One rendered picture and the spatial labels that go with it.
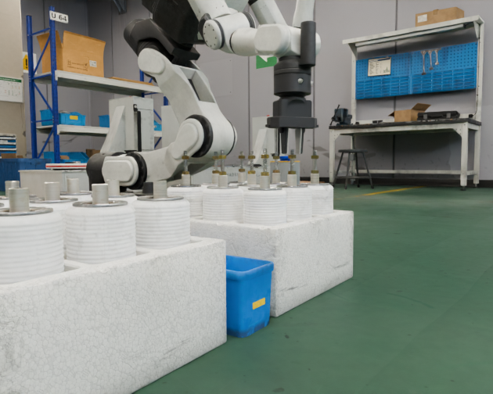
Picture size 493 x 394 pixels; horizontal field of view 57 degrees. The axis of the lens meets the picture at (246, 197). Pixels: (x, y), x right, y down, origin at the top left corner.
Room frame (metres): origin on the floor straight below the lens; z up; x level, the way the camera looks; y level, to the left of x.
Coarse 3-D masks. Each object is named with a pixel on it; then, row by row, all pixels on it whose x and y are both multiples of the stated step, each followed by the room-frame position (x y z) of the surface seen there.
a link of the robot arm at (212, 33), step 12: (192, 0) 1.29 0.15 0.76; (204, 0) 1.27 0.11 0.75; (216, 0) 1.27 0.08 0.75; (204, 12) 1.27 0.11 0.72; (216, 12) 1.26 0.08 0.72; (228, 12) 1.28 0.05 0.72; (204, 24) 1.25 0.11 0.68; (216, 24) 1.21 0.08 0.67; (204, 36) 1.27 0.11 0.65; (216, 36) 1.22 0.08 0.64; (216, 48) 1.25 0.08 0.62
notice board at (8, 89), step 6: (0, 78) 6.53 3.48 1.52; (6, 78) 6.60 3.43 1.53; (12, 78) 6.66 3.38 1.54; (18, 78) 6.72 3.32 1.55; (0, 84) 6.53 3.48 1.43; (6, 84) 6.60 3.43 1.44; (12, 84) 6.66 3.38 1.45; (18, 84) 6.73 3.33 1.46; (0, 90) 6.52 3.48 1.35; (6, 90) 6.59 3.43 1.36; (12, 90) 6.65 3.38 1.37; (18, 90) 6.72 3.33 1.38; (0, 96) 6.52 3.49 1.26; (6, 96) 6.59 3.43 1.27; (12, 96) 6.65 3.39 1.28; (18, 96) 6.72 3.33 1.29
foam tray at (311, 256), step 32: (192, 224) 1.01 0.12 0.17; (224, 224) 0.96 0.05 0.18; (288, 224) 0.94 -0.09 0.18; (320, 224) 1.04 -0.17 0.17; (352, 224) 1.19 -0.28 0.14; (256, 256) 0.91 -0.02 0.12; (288, 256) 0.92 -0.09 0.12; (320, 256) 1.04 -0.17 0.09; (352, 256) 1.19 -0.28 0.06; (288, 288) 0.92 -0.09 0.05; (320, 288) 1.04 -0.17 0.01
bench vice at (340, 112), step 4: (344, 108) 5.57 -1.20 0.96; (336, 112) 5.58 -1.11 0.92; (340, 112) 5.55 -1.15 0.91; (344, 112) 5.63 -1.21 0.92; (336, 116) 5.49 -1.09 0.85; (340, 116) 5.55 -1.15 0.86; (344, 116) 5.63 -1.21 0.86; (348, 116) 5.69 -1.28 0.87; (332, 120) 5.49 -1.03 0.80; (336, 120) 5.50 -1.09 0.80; (340, 120) 5.55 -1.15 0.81; (344, 120) 5.63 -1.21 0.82; (348, 120) 5.67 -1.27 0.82; (336, 124) 5.68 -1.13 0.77; (340, 124) 5.64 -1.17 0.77; (344, 124) 5.60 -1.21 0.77; (348, 124) 5.60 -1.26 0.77
